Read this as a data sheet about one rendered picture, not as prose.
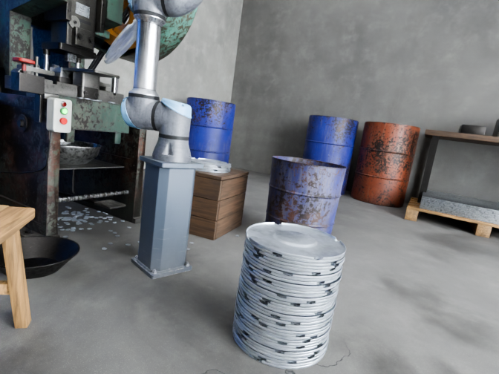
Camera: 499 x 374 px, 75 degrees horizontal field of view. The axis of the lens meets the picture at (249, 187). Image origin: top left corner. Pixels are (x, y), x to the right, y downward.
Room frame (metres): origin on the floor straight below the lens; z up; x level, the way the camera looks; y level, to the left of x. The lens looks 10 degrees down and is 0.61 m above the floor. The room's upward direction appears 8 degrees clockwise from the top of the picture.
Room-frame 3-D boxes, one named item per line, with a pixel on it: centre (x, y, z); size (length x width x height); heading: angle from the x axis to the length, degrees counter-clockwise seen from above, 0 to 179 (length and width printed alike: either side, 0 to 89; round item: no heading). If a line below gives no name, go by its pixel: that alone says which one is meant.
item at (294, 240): (0.92, -0.15, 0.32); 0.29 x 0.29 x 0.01
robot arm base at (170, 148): (1.28, 0.32, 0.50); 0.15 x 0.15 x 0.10
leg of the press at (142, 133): (2.02, 0.99, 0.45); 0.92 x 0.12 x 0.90; 62
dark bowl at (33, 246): (1.12, 0.75, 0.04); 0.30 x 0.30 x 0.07
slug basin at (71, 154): (1.72, 1.00, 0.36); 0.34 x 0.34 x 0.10
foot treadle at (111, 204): (1.66, 0.88, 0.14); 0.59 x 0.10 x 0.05; 62
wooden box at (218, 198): (1.91, 0.27, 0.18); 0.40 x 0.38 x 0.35; 70
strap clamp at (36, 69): (1.57, 1.07, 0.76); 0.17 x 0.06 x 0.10; 152
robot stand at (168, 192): (1.28, 0.32, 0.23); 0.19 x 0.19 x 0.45; 45
